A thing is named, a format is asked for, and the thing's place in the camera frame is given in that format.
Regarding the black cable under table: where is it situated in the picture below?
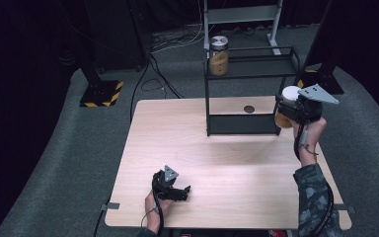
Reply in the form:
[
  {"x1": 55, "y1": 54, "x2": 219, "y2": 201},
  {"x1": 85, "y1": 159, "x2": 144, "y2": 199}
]
[{"x1": 93, "y1": 197, "x2": 112, "y2": 237}]

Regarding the black metal shelf rack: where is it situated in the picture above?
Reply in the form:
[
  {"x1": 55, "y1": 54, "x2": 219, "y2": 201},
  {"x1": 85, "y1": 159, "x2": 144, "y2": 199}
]
[{"x1": 203, "y1": 45, "x2": 302, "y2": 137}]

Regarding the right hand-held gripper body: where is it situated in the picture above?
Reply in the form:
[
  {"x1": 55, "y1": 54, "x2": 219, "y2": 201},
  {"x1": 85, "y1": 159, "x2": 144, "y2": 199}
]
[{"x1": 287, "y1": 83, "x2": 341, "y2": 124}]

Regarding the white floor cable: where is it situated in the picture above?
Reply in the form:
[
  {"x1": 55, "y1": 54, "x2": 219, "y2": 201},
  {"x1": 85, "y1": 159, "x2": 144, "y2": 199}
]
[{"x1": 150, "y1": 31, "x2": 209, "y2": 54}]

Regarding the grey metal stand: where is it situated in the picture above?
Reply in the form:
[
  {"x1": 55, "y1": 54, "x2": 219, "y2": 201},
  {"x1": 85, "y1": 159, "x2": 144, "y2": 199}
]
[{"x1": 202, "y1": 0, "x2": 283, "y2": 57}]

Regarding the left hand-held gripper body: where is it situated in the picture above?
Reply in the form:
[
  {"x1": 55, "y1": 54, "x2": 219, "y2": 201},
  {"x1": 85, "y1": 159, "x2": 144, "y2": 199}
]
[{"x1": 151, "y1": 164, "x2": 180, "y2": 200}]

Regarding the person's right hand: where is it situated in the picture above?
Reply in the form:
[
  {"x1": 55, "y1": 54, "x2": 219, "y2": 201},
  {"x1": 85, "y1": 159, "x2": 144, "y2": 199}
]
[{"x1": 291, "y1": 117, "x2": 328, "y2": 168}]

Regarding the left hand-held gripper cable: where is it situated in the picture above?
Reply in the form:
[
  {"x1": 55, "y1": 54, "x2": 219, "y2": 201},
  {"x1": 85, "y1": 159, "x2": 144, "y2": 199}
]
[{"x1": 140, "y1": 177, "x2": 166, "y2": 237}]

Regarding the white lid spice jar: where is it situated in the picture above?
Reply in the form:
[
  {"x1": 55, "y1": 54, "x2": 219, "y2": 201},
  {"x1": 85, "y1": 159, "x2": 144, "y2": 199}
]
[{"x1": 273, "y1": 85, "x2": 303, "y2": 130}]

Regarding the grey table bracket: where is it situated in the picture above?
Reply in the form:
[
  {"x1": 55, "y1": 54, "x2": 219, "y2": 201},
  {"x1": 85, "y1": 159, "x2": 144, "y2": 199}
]
[
  {"x1": 335, "y1": 202, "x2": 356, "y2": 214},
  {"x1": 100, "y1": 201, "x2": 121, "y2": 212}
]

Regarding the thick black floor cable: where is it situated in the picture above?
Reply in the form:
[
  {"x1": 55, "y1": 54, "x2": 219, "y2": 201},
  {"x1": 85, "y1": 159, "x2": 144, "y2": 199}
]
[
  {"x1": 129, "y1": 53, "x2": 156, "y2": 123},
  {"x1": 149, "y1": 53, "x2": 185, "y2": 100}
]

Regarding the black post with striped base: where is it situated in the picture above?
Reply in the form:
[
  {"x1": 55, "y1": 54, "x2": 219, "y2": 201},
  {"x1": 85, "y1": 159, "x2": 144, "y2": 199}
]
[
  {"x1": 78, "y1": 48, "x2": 125, "y2": 109},
  {"x1": 296, "y1": 0, "x2": 345, "y2": 98}
]

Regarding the hand-held gripper cable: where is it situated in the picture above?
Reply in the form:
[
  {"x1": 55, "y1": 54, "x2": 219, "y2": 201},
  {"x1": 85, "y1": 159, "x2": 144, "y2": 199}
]
[
  {"x1": 293, "y1": 121, "x2": 336, "y2": 237},
  {"x1": 140, "y1": 177, "x2": 166, "y2": 237}
]

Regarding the silver lid spice jar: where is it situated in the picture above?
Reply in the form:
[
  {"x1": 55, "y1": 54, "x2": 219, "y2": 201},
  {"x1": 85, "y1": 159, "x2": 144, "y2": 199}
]
[{"x1": 208, "y1": 35, "x2": 230, "y2": 77}]

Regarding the person's left hand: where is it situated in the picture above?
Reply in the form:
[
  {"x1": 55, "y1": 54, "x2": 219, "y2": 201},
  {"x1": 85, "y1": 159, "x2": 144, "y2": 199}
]
[{"x1": 144, "y1": 190, "x2": 173, "y2": 232}]

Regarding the right hand-held gripper cable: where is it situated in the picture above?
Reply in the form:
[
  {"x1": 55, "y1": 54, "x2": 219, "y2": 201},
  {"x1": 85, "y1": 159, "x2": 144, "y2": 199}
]
[{"x1": 293, "y1": 121, "x2": 336, "y2": 237}]

